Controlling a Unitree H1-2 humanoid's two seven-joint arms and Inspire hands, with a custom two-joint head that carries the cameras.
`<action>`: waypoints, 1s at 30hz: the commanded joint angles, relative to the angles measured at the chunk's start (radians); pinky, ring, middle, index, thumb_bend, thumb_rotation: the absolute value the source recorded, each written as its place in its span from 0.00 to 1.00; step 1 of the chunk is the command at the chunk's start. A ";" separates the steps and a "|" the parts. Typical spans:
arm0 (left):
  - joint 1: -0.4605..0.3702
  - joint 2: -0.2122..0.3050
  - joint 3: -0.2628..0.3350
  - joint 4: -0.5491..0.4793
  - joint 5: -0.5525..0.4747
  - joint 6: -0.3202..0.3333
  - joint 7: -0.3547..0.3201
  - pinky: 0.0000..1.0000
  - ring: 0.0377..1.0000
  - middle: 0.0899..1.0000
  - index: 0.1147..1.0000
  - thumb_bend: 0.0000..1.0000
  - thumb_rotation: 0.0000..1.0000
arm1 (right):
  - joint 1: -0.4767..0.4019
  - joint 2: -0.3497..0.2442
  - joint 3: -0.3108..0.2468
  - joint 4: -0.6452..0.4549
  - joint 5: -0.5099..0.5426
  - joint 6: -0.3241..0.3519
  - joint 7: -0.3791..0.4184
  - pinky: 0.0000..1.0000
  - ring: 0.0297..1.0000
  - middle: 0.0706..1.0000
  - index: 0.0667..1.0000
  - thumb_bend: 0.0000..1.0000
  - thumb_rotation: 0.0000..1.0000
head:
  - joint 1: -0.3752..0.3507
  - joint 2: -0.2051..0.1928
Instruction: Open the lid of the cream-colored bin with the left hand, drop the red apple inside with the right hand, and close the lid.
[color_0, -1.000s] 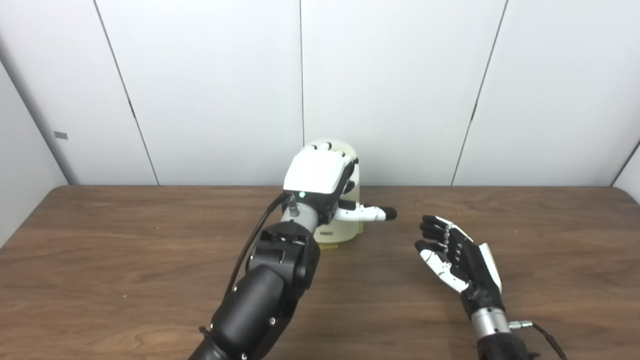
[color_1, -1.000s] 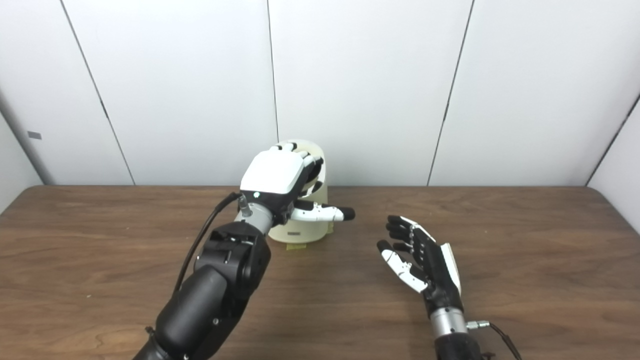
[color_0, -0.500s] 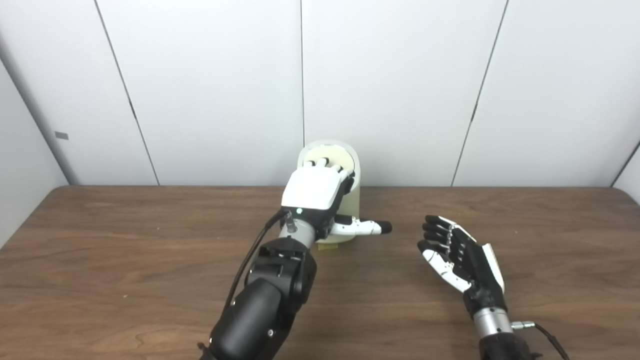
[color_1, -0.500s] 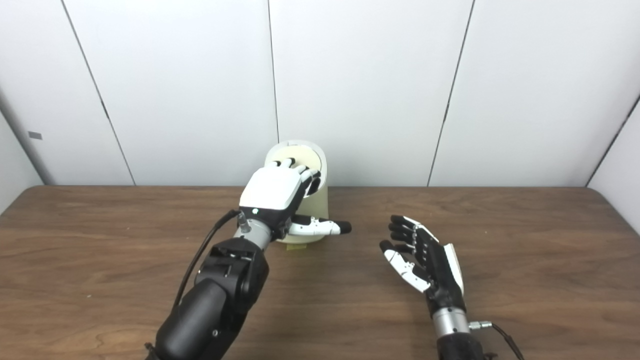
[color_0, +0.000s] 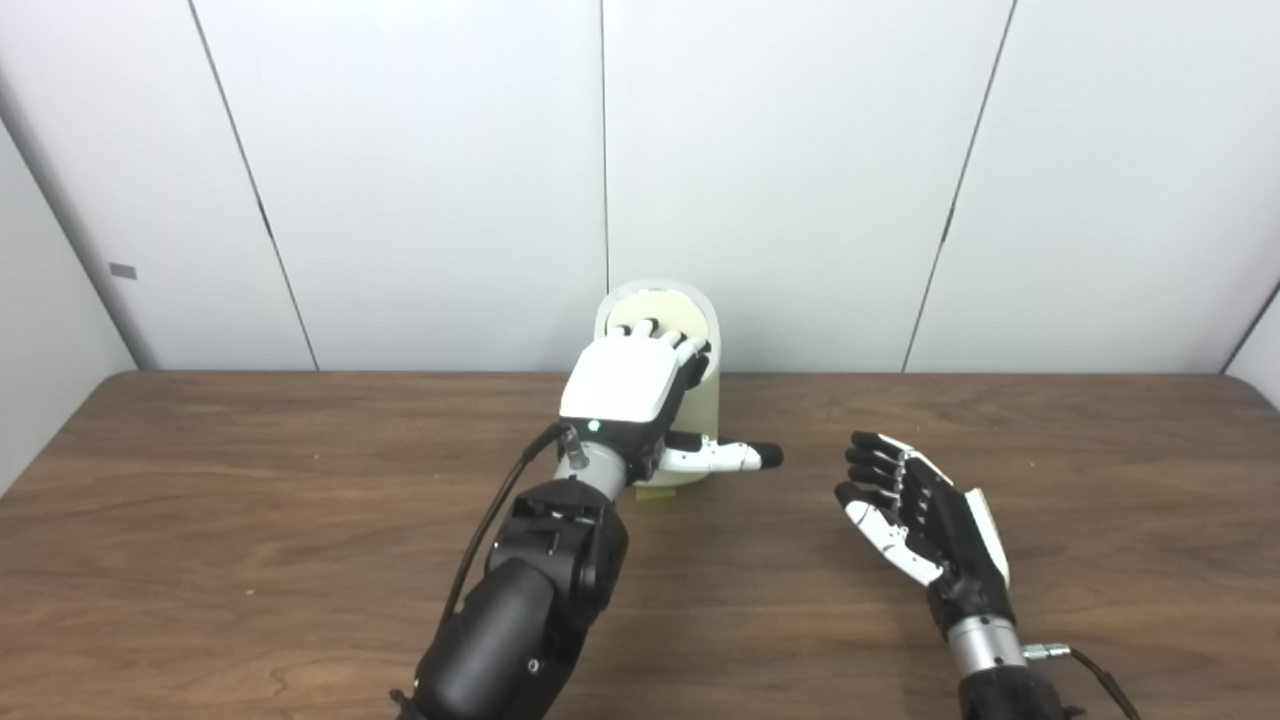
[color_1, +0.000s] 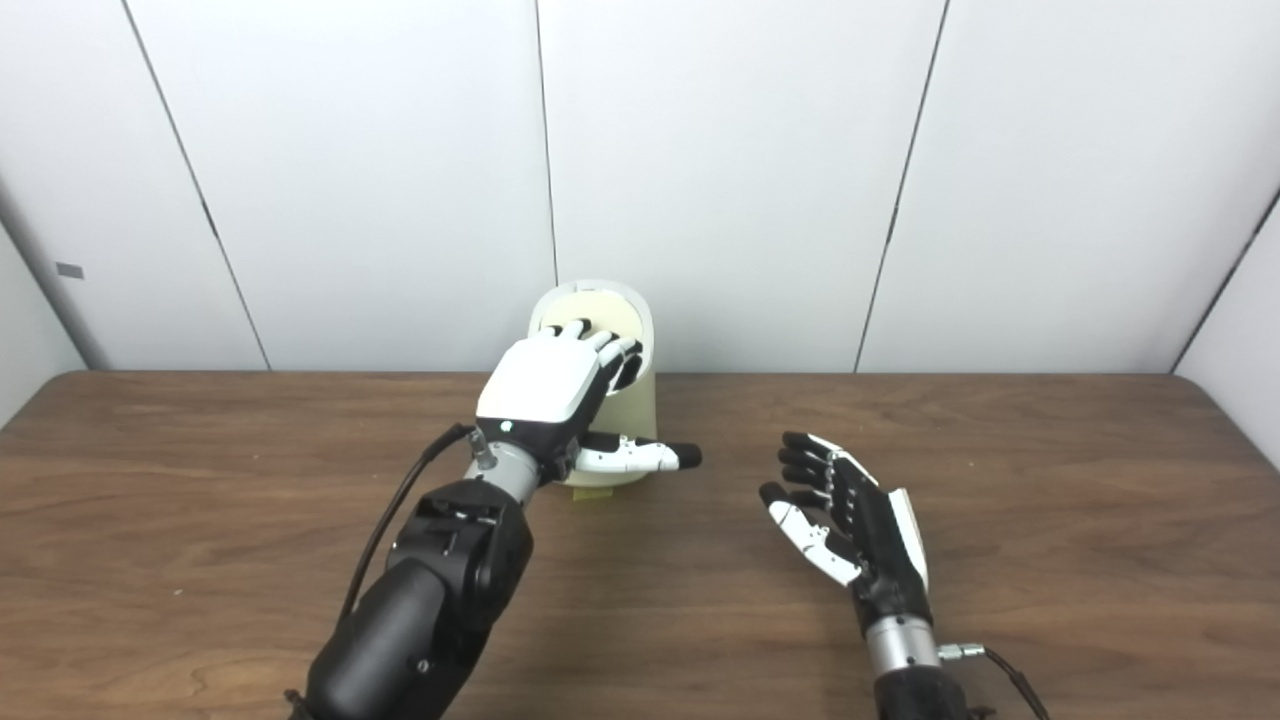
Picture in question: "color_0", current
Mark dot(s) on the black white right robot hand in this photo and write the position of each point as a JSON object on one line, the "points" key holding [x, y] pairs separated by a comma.
{"points": [[950, 540]]}

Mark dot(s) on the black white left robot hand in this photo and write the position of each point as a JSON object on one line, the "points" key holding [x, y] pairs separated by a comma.
{"points": [[620, 385]]}

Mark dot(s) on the cream round bin lid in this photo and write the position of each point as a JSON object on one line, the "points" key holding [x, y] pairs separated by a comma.
{"points": [[655, 305]]}

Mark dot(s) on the cream-colored round bin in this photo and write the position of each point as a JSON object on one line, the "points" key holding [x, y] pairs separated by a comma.
{"points": [[705, 410]]}

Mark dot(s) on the yellow tape piece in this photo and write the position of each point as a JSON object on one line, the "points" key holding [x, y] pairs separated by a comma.
{"points": [[655, 492]]}

